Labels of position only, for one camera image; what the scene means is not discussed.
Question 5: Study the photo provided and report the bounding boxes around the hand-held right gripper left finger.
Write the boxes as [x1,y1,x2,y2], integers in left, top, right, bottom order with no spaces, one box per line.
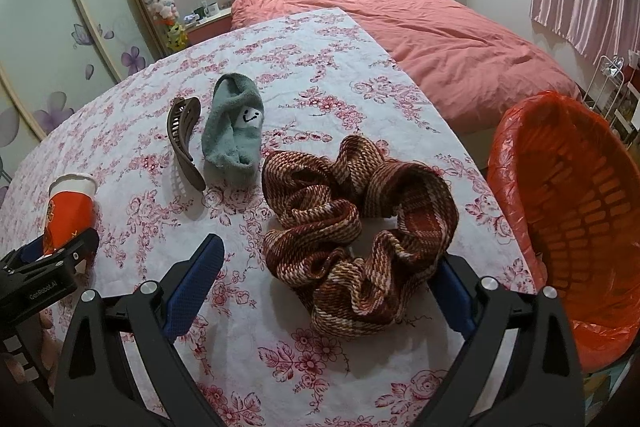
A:
[52,233,228,427]

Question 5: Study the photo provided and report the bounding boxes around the bed with pink duvet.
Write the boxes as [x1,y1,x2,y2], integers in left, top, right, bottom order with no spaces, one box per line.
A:
[230,0,583,135]

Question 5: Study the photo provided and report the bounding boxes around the brown plaid scrunchie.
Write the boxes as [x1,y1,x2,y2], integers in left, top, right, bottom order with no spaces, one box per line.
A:
[261,134,460,340]

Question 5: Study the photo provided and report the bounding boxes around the orange plastic wastebasket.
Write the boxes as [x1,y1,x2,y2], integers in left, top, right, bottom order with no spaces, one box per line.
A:
[487,91,640,370]

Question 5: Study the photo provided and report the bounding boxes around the grey-green fuzzy sock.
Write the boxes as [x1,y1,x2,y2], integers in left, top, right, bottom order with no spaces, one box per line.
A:
[201,73,266,170]

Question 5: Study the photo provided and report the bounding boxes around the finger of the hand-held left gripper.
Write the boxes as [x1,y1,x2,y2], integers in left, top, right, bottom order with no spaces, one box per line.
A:
[50,228,101,278]
[0,238,48,270]

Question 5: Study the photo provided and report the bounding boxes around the red white paper cup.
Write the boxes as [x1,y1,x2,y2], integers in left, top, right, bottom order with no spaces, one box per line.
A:
[46,173,99,258]

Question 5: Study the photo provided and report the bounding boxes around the white shelf trolley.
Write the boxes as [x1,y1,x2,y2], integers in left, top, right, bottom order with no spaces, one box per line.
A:
[617,49,640,142]

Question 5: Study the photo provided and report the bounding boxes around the yellow green plush toy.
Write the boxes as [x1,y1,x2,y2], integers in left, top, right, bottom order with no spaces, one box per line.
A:
[162,19,190,52]

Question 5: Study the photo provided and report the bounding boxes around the person's left hand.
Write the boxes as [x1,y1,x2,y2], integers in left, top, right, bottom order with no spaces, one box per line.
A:
[0,312,65,388]

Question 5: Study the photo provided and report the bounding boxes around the pink floral tablecloth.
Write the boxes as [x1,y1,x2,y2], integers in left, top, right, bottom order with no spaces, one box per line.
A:
[0,7,538,427]

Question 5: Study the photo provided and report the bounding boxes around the white pink nightstand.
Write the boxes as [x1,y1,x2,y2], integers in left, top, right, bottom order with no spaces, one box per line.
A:
[182,7,233,48]

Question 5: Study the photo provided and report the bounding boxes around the flower print wardrobe doors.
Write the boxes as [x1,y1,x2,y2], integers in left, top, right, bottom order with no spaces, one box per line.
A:
[0,0,166,208]

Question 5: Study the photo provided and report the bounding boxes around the brown hair claw clip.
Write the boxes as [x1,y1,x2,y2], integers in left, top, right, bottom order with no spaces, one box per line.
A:
[166,97,207,194]

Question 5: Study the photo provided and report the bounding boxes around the white wire rack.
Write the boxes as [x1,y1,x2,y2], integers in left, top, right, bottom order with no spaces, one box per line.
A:
[585,54,631,122]

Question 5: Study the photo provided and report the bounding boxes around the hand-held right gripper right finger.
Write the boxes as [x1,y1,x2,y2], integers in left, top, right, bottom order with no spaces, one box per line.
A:
[415,254,586,427]

